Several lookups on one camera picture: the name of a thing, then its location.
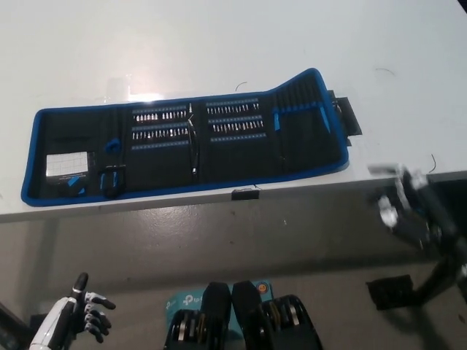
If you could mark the robot left white black hand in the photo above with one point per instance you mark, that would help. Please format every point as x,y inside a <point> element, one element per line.
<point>54,324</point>

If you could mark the robot right black hand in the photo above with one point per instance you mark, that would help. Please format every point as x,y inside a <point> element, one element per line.
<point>412,204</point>

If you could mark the black blue-edged fabric toolkit roll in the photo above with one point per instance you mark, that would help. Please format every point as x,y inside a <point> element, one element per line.
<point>164,171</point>

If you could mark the robot left black body block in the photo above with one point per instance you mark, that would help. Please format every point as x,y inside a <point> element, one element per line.
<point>215,302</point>

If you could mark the black table leg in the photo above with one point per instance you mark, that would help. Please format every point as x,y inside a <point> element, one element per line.
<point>7,322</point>
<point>438,277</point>

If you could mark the black tape patch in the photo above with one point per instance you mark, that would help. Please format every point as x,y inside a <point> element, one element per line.
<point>350,116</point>

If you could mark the long blue plastic spudger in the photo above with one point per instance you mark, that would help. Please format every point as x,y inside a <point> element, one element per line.
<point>324,118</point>

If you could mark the teal tp-link box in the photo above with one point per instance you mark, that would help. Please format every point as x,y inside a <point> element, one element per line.
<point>186,300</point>

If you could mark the blue triangular pick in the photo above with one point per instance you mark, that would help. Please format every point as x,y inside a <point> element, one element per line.
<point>74,179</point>
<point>82,191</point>

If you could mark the short blue pry tool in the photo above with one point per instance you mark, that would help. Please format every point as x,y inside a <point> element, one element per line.
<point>277,121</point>

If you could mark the white grid magnetic card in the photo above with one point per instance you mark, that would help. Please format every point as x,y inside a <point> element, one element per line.
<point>67,162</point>

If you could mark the small black tape strip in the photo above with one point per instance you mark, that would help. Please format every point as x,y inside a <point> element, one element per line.
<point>245,194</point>

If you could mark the empty blue bit strip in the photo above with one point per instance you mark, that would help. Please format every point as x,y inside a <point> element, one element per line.
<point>160,147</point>
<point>239,138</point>

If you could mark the small blue plastic clip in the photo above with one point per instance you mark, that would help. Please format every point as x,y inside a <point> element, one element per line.
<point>112,145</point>

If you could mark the blue strip of screwdriver bits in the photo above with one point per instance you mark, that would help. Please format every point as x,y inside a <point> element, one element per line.
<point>233,107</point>
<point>235,124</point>
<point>158,132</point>
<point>158,113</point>

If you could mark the silver black tweezers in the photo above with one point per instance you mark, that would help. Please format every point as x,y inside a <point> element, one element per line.
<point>193,146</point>

